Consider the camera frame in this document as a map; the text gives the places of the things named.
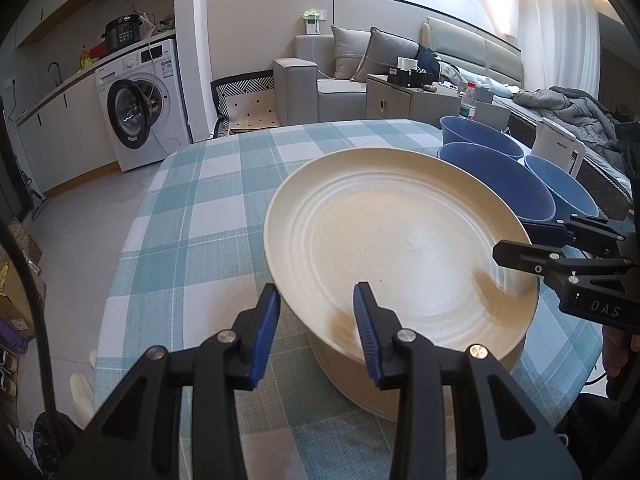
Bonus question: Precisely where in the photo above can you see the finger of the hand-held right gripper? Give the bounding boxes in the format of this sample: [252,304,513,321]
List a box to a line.
[522,214,638,257]
[492,240,636,286]

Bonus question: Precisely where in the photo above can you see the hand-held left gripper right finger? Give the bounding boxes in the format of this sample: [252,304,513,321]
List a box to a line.
[352,281,583,480]

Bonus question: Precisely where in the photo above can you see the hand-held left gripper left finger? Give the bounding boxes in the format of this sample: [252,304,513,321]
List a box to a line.
[57,282,282,480]

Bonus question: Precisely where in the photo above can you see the cream round plate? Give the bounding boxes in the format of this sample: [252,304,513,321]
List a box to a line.
[312,355,516,420]
[306,329,524,396]
[263,148,541,366]

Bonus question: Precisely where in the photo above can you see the blue bowl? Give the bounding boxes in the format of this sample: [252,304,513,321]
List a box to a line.
[523,155,600,221]
[439,116,524,161]
[436,142,557,224]

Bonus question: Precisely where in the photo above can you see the person's right hand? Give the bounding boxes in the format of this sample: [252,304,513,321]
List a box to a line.
[602,331,640,377]

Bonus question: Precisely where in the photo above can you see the white electric kettle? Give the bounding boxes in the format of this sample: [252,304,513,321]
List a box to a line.
[531,117,587,178]

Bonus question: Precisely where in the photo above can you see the grey duvet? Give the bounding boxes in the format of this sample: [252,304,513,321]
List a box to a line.
[515,86,631,171]

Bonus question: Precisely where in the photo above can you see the teal checked tablecloth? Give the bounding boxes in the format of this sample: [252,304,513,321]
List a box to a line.
[92,119,606,480]

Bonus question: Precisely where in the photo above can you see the clear water bottle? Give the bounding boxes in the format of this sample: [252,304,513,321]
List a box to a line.
[459,81,478,122]

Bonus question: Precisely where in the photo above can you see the grey cardboard box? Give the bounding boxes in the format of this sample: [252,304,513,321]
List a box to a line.
[474,84,511,106]

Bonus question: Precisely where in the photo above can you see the white curtain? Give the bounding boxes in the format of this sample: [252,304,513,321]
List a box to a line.
[520,0,601,111]

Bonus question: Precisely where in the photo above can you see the grey bedside cabinet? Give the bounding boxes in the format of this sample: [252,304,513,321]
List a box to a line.
[365,74,511,133]

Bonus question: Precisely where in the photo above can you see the black storage box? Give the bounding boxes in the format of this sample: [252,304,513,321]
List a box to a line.
[387,67,436,87]

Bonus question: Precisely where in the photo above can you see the dark blue jacket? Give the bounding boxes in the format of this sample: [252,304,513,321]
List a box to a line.
[415,44,441,78]

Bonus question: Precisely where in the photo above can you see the grey upholstered bed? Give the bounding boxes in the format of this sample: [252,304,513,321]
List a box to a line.
[422,16,640,211]

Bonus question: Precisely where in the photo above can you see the white diamond print cushion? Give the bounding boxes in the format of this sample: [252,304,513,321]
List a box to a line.
[227,91,281,131]

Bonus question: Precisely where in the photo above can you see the grey cushion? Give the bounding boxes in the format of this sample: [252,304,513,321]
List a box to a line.
[331,25,373,81]
[350,27,421,83]

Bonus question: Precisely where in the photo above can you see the white washing machine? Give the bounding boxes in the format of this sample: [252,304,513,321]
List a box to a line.
[95,37,193,172]

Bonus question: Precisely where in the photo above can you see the grey sofa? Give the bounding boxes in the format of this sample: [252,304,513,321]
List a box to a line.
[272,34,426,126]

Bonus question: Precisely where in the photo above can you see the yellow printed cardboard box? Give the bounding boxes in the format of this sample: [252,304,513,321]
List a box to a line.
[0,255,48,331]

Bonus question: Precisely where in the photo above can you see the black patterned chair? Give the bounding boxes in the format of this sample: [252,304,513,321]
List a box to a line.
[210,74,281,138]

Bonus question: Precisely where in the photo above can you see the purple bag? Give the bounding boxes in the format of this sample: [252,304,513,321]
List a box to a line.
[0,322,28,356]

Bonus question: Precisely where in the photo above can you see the brown patterned flat cardboard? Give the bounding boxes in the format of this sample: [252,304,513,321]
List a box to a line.
[7,217,43,261]

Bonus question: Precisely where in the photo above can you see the shoe rack with shoes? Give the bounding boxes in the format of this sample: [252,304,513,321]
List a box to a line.
[0,345,23,411]

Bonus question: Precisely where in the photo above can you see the white kitchen counter cabinet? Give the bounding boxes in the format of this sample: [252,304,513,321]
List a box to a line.
[15,67,121,196]

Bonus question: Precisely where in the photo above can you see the black pressure cooker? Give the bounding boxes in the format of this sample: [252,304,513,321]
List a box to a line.
[101,15,142,55]

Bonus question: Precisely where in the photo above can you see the wall socket with green plug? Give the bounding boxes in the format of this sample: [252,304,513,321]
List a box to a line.
[301,6,329,36]

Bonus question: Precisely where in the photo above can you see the white wall cabinets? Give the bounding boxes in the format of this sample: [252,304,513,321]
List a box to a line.
[15,0,116,48]

